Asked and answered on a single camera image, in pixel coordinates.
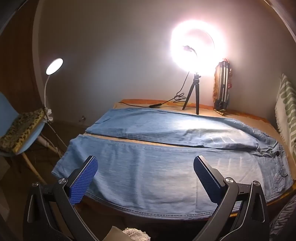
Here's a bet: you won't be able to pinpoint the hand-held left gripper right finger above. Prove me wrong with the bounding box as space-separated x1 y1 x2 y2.
193 156 270 241

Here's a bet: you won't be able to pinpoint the blue denim pants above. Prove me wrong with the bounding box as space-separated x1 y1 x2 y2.
51 108 293 220

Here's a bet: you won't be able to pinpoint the dark brown wooden door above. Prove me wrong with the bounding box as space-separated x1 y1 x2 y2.
0 0 43 112

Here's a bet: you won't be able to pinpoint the white knitted cloth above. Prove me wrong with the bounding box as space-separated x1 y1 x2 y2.
122 228 151 241

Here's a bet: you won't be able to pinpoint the small black tripod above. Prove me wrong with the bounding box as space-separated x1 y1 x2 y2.
182 72 200 115

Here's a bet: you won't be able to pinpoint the white clip desk lamp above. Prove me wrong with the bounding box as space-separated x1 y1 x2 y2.
43 58 64 122

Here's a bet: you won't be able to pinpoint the leopard print cushion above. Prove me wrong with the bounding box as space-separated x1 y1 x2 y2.
0 108 45 153

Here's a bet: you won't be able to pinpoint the white lamp cable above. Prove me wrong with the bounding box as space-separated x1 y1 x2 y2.
45 120 67 158

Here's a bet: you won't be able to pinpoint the folded silver tripod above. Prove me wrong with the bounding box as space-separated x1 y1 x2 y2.
213 58 233 114
215 61 230 110

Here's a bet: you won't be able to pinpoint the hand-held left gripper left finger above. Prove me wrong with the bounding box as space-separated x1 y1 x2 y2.
23 156 98 241

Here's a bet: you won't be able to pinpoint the grey striped clothing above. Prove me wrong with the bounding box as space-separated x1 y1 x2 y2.
269 195 296 241

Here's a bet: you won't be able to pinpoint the white ring light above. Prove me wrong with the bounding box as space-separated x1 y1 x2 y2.
170 20 228 72

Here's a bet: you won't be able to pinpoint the blue chair with wooden legs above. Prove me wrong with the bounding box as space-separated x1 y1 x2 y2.
0 91 67 183

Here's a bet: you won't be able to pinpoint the black cable with inline switch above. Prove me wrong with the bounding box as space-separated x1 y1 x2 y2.
119 71 196 109

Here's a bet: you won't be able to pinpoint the green striped white cloth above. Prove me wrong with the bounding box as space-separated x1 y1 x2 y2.
274 74 296 153

